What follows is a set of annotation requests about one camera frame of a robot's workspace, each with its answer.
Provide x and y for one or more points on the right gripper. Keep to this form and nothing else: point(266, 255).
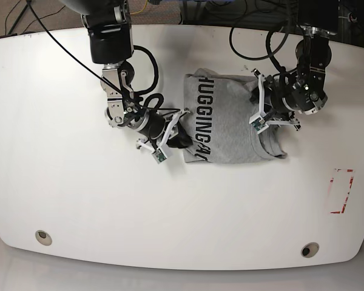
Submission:
point(162, 130)

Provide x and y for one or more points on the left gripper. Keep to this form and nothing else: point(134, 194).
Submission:
point(276, 103)

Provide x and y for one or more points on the grey t-shirt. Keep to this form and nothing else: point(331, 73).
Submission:
point(218, 123)

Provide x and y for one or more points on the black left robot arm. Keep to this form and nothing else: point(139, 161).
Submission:
point(300, 90)

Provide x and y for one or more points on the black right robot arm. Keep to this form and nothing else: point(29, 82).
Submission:
point(110, 32)

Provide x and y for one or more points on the red tape marking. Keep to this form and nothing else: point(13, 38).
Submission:
point(339, 190)

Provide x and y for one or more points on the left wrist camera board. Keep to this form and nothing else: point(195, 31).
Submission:
point(258, 123)

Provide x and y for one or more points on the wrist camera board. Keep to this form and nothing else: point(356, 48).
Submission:
point(258, 123)
point(161, 154)

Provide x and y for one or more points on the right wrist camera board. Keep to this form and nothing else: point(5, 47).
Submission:
point(161, 154)

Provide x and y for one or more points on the right table cable grommet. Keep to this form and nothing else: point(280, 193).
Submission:
point(310, 250)

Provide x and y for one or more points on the table cable grommet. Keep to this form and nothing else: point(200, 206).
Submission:
point(310, 250)
point(43, 238)

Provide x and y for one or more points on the left table cable grommet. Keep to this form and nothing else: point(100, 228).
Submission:
point(43, 238)

